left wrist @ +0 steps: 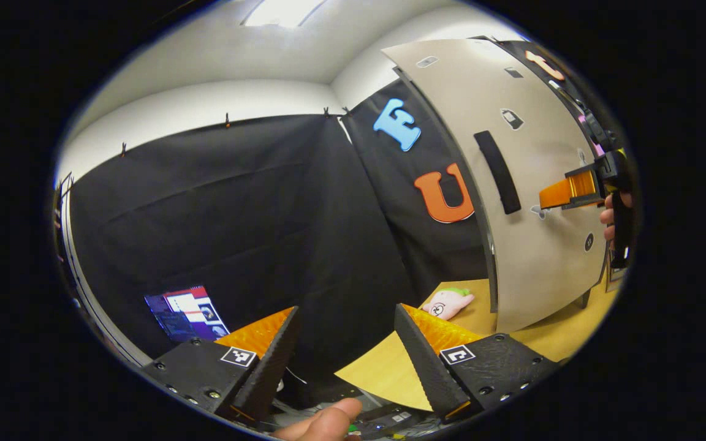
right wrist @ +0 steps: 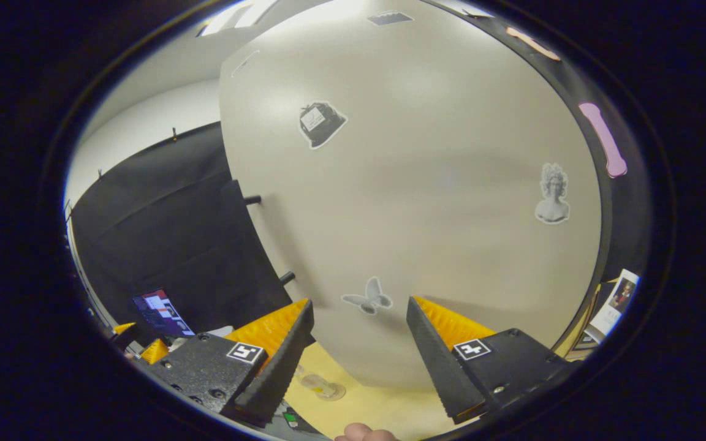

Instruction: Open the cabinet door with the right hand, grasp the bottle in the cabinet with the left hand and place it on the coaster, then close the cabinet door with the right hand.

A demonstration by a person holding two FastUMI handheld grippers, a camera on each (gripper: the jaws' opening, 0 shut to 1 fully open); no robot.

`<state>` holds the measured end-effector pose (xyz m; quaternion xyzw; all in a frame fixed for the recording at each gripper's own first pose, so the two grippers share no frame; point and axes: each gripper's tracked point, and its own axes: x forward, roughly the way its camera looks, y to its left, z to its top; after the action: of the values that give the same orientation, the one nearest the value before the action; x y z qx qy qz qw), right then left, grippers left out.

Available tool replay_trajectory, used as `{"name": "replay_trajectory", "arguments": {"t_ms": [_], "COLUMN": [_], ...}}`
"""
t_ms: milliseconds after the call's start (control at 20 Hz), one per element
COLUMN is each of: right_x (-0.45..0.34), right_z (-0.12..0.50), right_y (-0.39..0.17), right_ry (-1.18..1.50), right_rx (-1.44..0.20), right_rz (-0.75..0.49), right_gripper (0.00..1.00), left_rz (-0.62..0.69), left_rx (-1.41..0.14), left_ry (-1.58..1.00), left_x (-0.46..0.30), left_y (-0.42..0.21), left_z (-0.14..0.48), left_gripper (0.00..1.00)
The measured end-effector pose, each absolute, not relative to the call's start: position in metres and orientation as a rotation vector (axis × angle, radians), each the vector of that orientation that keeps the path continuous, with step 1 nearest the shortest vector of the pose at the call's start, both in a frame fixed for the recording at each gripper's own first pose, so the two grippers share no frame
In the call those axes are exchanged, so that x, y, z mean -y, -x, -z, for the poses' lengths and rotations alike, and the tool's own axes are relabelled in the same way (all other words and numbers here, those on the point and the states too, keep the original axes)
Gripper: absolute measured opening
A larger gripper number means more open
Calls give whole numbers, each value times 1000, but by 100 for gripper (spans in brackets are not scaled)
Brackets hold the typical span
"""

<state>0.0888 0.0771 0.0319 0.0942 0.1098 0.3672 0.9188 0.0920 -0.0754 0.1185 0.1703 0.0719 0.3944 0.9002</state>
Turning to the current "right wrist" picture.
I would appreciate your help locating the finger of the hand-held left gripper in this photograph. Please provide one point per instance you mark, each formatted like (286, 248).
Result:
(123, 329)
(155, 352)

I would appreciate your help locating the grey cabinet door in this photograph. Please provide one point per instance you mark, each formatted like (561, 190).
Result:
(420, 184)

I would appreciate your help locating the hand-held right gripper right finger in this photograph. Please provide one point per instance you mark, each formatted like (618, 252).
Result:
(439, 367)

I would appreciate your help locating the grey cabinet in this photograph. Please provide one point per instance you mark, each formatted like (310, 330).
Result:
(605, 245)

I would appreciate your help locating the computer monitor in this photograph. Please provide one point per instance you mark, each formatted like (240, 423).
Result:
(160, 312)

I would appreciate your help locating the white printed leaflet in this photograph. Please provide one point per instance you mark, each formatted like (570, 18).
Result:
(616, 306)

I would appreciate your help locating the clear glass bottle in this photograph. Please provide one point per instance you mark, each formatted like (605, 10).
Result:
(322, 386)

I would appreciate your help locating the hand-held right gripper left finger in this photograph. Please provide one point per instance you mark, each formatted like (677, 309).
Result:
(279, 373)

